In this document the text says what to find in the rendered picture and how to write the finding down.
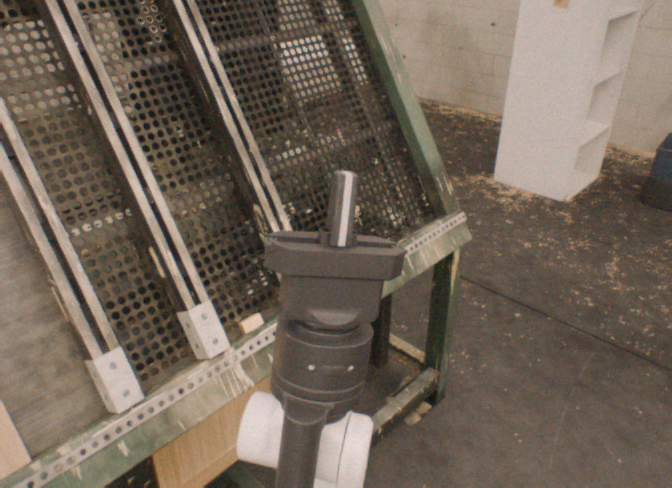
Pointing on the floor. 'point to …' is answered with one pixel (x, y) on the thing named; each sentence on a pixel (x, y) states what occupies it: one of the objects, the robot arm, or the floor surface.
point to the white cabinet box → (565, 84)
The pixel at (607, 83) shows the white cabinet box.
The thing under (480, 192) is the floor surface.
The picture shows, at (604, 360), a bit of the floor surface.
